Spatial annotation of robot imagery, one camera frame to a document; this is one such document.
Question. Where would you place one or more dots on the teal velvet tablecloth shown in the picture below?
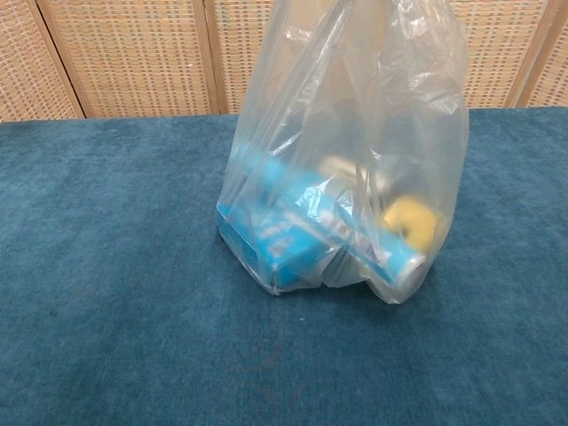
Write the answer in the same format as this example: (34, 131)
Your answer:
(133, 288)

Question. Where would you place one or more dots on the clear plastic shopping bag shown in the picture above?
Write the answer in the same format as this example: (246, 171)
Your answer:
(408, 133)

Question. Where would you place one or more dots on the woven rattan folding screen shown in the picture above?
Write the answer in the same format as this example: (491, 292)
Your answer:
(133, 57)

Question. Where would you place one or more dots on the blue cardboard box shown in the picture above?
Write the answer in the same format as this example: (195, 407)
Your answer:
(262, 244)

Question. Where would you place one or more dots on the blue cylindrical can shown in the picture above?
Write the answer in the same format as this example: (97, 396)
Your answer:
(302, 191)

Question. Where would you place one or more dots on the silver foil packet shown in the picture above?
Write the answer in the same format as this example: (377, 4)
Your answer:
(341, 166)

